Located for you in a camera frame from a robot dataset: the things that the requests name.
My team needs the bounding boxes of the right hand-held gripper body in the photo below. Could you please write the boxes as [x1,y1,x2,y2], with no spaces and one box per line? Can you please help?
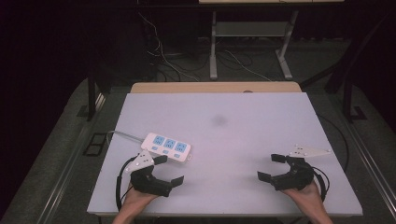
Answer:
[269,144,332,191]

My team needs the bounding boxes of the black floor socket frame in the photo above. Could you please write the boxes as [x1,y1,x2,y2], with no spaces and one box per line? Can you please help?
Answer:
[82,133,107,157]

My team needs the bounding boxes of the white power strip cable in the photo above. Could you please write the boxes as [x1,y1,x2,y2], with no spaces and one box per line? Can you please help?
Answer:
[106,130,146,147]

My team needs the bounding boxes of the grey metal desk frame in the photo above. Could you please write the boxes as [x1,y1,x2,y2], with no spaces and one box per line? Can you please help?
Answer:
[209,10,299,81]

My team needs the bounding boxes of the person's right hand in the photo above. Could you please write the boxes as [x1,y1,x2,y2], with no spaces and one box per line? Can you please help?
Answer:
[280,181,324,215]

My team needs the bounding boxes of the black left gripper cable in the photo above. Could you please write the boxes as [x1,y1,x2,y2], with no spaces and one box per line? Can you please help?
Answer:
[115,154,139,213]

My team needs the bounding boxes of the short white floor cable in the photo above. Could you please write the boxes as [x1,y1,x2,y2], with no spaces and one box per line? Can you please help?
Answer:
[223,49,273,82]

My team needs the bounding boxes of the black cable bundle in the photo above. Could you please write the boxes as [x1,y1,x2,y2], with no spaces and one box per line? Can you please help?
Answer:
[148,46,250,82]

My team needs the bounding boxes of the black floor cable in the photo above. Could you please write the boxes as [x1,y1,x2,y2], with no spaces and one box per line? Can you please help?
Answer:
[317,114,350,174]

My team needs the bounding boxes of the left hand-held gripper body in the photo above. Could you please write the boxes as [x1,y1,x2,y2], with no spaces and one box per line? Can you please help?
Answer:
[124,149,173,198]

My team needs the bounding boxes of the person's left hand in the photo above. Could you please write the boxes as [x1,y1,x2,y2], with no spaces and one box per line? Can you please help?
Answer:
[121,182,161,217]

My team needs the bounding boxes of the long white floor cable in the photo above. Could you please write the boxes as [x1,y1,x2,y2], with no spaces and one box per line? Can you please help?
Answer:
[137,12,201,83]

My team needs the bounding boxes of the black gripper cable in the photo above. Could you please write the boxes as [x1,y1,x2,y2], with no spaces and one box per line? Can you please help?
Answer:
[311,165,331,203]
[115,154,139,213]

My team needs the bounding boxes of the metal floor rail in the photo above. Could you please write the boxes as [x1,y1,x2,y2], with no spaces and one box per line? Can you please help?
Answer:
[329,99,396,216]
[36,92,107,224]

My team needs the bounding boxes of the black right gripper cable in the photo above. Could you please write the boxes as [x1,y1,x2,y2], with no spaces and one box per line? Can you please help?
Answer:
[311,165,331,203]

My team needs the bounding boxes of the white power strip blue sockets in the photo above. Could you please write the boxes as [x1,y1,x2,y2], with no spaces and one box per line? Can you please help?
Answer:
[140,132,192,163]

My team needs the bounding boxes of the black metal stand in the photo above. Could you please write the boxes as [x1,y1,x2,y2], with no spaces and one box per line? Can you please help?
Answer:
[341,60,368,123]
[77,60,98,122]

